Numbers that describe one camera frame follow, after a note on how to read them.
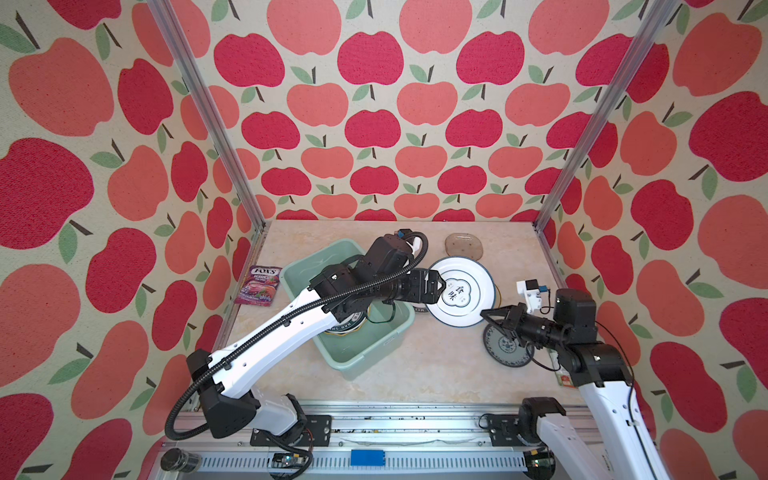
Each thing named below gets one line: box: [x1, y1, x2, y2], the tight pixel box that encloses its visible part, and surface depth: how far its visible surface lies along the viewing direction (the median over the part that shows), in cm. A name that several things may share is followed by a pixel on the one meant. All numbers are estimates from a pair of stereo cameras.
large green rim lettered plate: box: [324, 312, 368, 336], surface depth 92 cm
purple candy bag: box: [234, 266, 283, 307], surface depth 102 cm
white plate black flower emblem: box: [426, 256, 496, 328], surface depth 73 cm
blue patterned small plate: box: [483, 324, 535, 368], surface depth 88 cm
